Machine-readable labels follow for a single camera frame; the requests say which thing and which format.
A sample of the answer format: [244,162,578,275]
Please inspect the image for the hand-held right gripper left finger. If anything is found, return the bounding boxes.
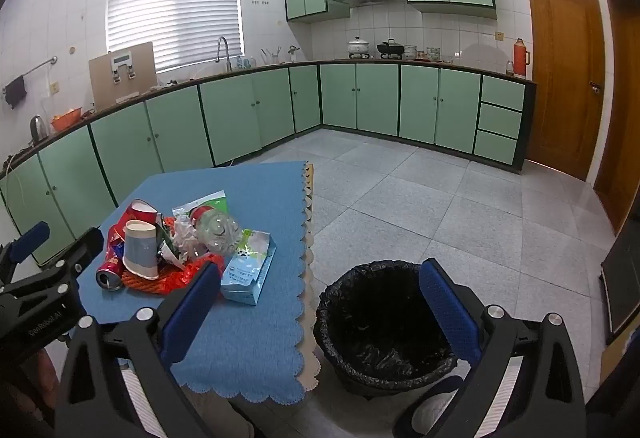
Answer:
[54,260,223,438]

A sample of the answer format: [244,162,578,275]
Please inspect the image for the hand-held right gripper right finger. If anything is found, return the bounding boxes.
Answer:
[392,258,586,438]

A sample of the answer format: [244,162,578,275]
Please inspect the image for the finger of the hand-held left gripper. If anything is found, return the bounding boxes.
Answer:
[0,228,104,304]
[0,221,51,288]

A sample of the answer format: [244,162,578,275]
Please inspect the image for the red plastic bag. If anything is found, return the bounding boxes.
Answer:
[165,252,226,293]

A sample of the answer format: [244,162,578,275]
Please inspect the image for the black lined trash bin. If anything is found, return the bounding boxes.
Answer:
[314,260,481,401]

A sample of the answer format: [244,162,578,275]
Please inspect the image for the blue white milk carton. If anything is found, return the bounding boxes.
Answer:
[220,229,277,306]

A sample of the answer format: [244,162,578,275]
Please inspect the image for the red drink can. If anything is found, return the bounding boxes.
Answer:
[96,255,126,291]

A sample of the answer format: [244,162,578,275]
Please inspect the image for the orange mesh net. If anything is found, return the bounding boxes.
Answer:
[122,268,191,296]

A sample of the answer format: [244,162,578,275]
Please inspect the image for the white grey paper cup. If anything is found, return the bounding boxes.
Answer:
[121,219,161,280]

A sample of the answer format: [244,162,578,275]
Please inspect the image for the blue scalloped tablecloth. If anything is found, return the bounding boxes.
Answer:
[75,161,321,404]

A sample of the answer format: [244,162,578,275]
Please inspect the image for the red paper cup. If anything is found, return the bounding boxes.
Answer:
[120,199,160,225]

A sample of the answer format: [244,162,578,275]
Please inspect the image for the crumpled white wrapper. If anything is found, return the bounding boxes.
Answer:
[170,218,201,260]

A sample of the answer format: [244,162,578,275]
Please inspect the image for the clear crushed plastic bottle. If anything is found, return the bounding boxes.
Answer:
[190,206,244,255]

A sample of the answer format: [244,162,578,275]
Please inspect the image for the green white snack wrapper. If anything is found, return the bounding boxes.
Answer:
[172,190,231,219]

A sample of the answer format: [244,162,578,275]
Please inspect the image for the orange plastic basket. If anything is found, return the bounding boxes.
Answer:
[51,108,83,132]

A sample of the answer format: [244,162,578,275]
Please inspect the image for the beige scalloped table cover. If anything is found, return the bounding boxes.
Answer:
[300,162,322,393]

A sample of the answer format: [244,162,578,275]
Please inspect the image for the dark hanging towel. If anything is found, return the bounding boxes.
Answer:
[4,75,28,109]

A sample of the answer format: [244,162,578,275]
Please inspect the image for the cardboard box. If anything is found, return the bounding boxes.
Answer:
[88,42,158,111]

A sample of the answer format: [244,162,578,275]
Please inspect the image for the metal towel bar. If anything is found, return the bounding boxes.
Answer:
[0,56,58,91]

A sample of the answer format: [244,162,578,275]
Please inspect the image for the black panel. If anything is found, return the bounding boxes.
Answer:
[597,218,640,346]

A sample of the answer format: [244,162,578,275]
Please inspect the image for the green lower kitchen cabinets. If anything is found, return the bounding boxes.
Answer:
[0,62,537,269]

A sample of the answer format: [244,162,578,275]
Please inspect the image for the steel kitchen faucet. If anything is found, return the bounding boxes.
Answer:
[216,36,233,72]

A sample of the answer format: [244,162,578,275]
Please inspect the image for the white window blind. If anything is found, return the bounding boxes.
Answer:
[106,0,245,74]

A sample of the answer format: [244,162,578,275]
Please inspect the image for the red thermos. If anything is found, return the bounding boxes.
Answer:
[512,38,531,79]

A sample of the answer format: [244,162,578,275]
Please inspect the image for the wooden door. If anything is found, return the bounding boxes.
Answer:
[523,0,607,182]
[592,0,640,234]

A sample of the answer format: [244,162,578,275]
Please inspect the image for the black wok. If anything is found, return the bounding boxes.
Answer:
[376,39,405,60]

